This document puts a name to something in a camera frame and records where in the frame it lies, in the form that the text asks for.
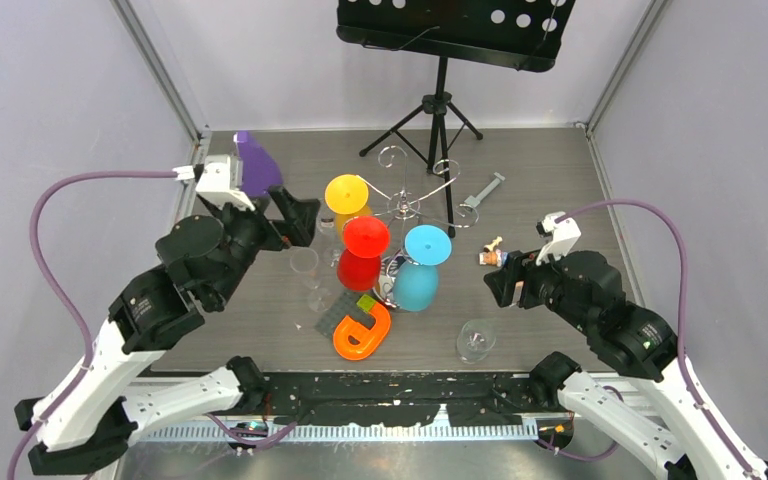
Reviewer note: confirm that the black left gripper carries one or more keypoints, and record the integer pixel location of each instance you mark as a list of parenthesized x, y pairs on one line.
[(298, 227)]

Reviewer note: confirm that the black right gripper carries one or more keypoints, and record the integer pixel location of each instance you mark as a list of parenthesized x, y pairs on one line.
[(520, 266)]

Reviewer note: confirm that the yellow plastic wine glass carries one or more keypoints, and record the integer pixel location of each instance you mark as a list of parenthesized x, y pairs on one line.
[(347, 197)]

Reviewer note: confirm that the red plastic wine glass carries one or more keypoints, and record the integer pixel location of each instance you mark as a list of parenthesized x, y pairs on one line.
[(366, 238)]

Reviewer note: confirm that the chrome wine glass rack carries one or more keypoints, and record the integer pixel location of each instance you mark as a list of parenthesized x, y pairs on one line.
[(404, 210)]

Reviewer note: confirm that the blue plastic wine glass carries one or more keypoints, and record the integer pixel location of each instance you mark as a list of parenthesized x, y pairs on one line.
[(417, 279)]

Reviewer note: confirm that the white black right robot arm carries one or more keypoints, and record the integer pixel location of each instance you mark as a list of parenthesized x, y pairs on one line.
[(584, 290)]

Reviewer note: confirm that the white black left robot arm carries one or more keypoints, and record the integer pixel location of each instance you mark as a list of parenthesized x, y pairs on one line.
[(88, 422)]

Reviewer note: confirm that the clear wine glass with label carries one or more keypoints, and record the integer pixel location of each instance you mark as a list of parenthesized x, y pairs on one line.
[(329, 245)]

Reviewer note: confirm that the ice cream cone toy figure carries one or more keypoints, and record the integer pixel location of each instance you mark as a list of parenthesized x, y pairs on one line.
[(495, 258)]

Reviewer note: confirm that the cream chess piece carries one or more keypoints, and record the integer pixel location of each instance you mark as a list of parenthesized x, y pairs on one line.
[(493, 244)]

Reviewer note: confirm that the purple plastic stand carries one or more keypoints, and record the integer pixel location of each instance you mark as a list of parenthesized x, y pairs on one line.
[(259, 170)]

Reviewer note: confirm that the grey studded building plate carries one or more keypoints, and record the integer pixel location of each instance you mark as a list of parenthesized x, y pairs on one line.
[(346, 304)]

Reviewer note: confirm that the lime green building brick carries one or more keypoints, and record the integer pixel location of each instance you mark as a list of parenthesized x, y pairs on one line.
[(366, 303)]

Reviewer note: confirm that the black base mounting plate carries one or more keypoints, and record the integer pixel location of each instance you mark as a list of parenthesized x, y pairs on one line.
[(403, 399)]

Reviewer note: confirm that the black music stand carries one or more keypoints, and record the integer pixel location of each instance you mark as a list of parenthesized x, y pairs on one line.
[(524, 36)]

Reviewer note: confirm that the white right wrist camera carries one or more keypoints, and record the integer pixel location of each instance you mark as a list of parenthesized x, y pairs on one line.
[(560, 234)]

